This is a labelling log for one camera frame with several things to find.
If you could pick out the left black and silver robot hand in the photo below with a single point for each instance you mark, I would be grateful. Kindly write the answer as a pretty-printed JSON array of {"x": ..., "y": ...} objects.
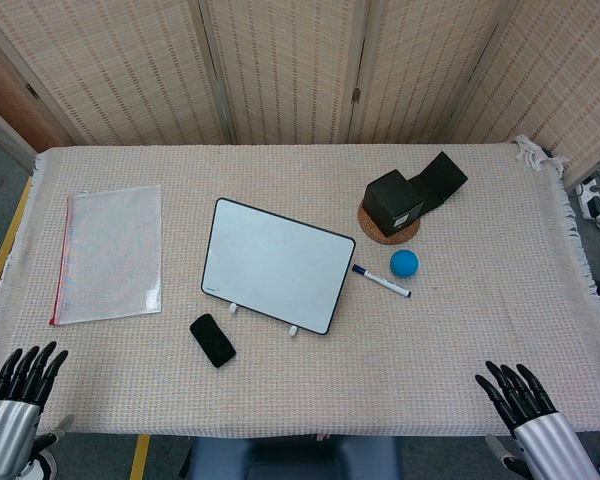
[{"x": 10, "y": 425}]

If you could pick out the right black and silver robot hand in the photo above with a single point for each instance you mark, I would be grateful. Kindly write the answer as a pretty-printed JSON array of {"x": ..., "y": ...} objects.
[{"x": 545, "y": 440}]

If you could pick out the black rectangular box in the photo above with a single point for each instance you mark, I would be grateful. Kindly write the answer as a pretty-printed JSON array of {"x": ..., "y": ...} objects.
[{"x": 212, "y": 341}]

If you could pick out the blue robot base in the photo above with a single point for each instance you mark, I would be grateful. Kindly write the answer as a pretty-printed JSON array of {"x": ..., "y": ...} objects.
[{"x": 290, "y": 460}]

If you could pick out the transparent zip pouch red edge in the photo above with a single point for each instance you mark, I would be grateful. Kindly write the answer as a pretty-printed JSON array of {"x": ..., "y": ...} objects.
[{"x": 107, "y": 255}]

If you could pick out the beige woven tablecloth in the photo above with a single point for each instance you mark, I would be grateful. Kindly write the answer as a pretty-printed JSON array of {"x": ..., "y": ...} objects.
[{"x": 330, "y": 385}]

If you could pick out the blue foam ball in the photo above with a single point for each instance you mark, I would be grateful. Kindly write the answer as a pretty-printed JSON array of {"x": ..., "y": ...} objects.
[{"x": 405, "y": 263}]

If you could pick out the white marker with blue cap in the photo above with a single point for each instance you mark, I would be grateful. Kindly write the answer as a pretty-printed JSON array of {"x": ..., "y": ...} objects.
[{"x": 382, "y": 281}]

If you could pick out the white power strip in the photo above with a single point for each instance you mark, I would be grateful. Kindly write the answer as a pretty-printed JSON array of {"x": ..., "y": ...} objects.
[{"x": 592, "y": 200}]

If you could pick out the white plastic board stand foot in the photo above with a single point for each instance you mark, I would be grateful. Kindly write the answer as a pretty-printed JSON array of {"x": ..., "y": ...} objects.
[
  {"x": 294, "y": 331},
  {"x": 234, "y": 308}
]

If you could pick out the round woven brown coaster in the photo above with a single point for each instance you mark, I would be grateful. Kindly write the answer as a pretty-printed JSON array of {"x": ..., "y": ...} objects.
[{"x": 375, "y": 232}]

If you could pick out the plain black box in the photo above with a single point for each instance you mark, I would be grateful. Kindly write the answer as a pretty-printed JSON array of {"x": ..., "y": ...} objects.
[{"x": 442, "y": 177}]

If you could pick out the black box with white label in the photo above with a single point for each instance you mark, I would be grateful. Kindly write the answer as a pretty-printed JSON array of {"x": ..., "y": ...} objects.
[{"x": 392, "y": 200}]

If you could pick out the brass screen hinge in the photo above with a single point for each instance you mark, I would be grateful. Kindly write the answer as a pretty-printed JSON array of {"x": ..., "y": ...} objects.
[
  {"x": 33, "y": 91},
  {"x": 358, "y": 95}
]

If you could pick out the woven folding screen panel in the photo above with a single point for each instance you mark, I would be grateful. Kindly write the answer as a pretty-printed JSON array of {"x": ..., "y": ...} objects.
[
  {"x": 565, "y": 75},
  {"x": 430, "y": 65},
  {"x": 285, "y": 70},
  {"x": 120, "y": 70}
]

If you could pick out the small whiteboard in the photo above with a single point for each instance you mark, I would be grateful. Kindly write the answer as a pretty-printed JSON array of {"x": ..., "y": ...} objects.
[{"x": 277, "y": 265}]

